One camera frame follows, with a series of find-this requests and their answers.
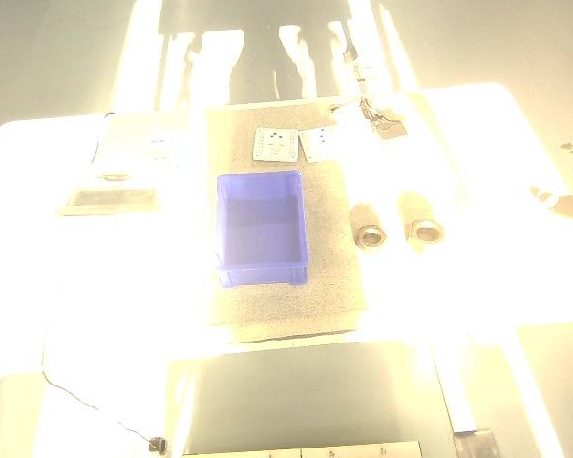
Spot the black hex nut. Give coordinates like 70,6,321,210
353,220,389,257
405,217,445,253

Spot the blue plastic box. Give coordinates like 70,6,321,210
215,170,311,290

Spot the black power adapter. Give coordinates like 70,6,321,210
372,116,408,141

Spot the white table leg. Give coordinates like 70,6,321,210
434,343,477,434

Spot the grey-brown mat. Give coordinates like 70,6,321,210
190,94,512,345

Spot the grey metal foot plate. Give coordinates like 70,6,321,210
452,428,500,458

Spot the white socket panel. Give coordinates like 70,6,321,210
298,126,350,165
252,127,300,164

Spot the blue and white circuit breaker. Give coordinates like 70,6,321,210
146,131,183,162

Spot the black adapter cord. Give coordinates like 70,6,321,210
328,96,388,125

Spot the grey metal base plate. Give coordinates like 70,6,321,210
180,439,424,458

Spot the grey electrical enclosure box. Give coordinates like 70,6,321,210
52,161,187,254

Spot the long black power cable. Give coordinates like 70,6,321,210
40,112,157,445

